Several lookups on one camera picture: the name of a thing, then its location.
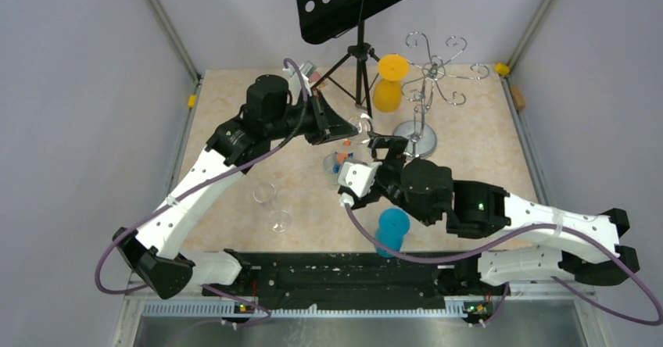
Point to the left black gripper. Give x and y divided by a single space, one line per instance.
328 125

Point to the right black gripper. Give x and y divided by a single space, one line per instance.
396 156

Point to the clear wine glass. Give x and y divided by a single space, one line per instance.
364 125

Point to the orange plastic wine glass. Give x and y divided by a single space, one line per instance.
392 69

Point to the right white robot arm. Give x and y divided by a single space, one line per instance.
565 245

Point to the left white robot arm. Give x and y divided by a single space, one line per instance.
275 111

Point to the blue plastic wine glass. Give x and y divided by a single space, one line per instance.
393 225

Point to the clear glass with clips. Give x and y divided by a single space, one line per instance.
331 170

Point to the clear glass front left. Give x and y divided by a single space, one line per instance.
280 221

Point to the black music stand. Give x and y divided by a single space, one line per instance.
322 20

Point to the yellow corner clamp right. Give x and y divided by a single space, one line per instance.
502 69

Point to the silver wire glass rack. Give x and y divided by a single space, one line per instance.
421 138

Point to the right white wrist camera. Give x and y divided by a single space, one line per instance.
356 178

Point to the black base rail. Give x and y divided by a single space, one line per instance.
351 281

